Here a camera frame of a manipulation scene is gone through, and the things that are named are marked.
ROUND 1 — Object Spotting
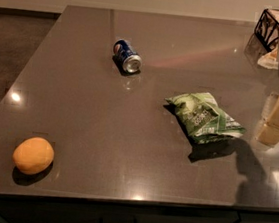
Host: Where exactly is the blue pepsi can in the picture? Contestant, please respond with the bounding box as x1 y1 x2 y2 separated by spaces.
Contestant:
113 39 142 74

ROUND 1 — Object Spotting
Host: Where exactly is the white napkin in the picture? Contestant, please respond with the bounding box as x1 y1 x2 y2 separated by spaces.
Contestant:
257 48 279 70

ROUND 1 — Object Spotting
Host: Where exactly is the green chip bag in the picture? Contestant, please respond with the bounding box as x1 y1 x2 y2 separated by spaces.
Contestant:
166 92 245 145

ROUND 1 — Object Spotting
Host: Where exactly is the orange fruit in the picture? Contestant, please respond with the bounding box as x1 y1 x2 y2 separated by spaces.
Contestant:
12 137 54 175

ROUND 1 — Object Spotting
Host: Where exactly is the black wire basket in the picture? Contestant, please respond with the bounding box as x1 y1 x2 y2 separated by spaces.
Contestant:
254 8 279 52

